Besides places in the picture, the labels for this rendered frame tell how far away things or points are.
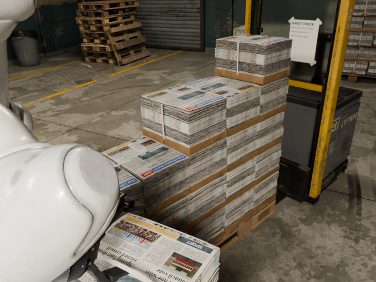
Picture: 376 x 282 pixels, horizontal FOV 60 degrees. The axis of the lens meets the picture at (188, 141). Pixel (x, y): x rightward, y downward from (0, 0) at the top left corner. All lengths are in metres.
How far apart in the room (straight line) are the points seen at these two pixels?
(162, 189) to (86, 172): 1.26
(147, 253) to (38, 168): 0.52
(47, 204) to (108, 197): 0.05
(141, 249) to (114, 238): 0.08
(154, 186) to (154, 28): 8.14
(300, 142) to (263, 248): 0.92
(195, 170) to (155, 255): 0.94
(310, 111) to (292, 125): 0.20
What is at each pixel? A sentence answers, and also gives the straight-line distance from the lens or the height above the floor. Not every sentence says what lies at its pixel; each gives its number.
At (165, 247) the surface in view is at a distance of 0.82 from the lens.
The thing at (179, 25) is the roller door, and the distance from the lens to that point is 9.02.
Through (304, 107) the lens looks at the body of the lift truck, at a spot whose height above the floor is 0.73.
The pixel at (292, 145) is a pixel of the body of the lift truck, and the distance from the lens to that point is 2.78.
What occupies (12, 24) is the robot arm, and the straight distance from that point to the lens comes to 0.84.
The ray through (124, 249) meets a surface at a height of 1.04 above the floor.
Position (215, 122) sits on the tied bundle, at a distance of 1.68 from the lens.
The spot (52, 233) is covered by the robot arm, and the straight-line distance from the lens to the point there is 0.32.
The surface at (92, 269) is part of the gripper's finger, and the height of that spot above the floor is 1.16.
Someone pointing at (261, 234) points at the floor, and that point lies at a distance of 2.42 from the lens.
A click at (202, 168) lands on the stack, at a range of 1.72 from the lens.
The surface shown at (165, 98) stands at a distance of 1.71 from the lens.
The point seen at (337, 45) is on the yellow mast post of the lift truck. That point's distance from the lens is 2.28.
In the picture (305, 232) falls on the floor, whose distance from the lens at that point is 2.51.
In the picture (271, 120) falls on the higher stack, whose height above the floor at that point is 0.81.
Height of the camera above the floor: 1.60
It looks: 26 degrees down
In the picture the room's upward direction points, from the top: 2 degrees counter-clockwise
